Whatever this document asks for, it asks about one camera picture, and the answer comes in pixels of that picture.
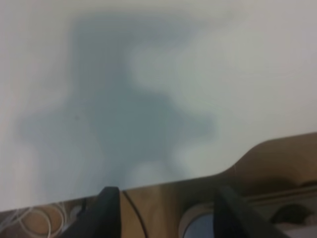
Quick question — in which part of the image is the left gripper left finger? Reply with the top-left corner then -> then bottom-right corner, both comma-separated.
60,187 -> 121,238

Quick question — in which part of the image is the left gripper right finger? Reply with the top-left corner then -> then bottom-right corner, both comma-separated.
213,186 -> 288,238

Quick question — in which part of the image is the thin black floor cable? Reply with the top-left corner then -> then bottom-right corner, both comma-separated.
122,190 -> 148,238

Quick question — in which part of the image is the white coiled cable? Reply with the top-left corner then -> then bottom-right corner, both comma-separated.
0,201 -> 69,238

